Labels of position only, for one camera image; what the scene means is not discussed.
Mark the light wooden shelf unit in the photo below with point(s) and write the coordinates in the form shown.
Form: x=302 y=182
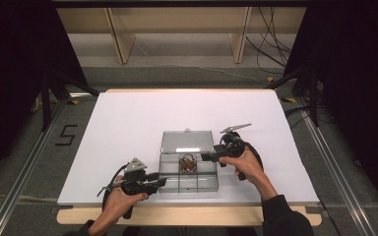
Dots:
x=121 y=42

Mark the person's right hand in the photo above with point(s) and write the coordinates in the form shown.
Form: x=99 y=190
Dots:
x=247 y=167

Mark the aluminium floor rail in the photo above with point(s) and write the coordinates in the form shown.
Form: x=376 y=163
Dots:
x=23 y=177
x=338 y=177

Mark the dark curtain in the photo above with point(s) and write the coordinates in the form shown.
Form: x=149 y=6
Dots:
x=364 y=82
x=10 y=82

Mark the person's left hand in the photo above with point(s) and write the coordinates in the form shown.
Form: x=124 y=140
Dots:
x=118 y=205

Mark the black metal stand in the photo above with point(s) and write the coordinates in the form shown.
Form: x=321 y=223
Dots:
x=46 y=105
x=314 y=105

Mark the clear plastic compartment box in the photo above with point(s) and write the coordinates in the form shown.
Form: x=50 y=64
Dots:
x=187 y=142

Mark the wooden table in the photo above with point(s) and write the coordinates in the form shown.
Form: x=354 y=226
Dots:
x=193 y=216

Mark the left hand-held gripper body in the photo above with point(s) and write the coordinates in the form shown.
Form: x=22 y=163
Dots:
x=134 y=183

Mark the white table board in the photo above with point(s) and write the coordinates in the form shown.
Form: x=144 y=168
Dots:
x=193 y=108

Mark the yellow black floor tape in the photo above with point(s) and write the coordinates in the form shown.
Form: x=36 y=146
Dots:
x=288 y=100
x=75 y=102

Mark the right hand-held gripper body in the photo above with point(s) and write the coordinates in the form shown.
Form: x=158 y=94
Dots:
x=232 y=146

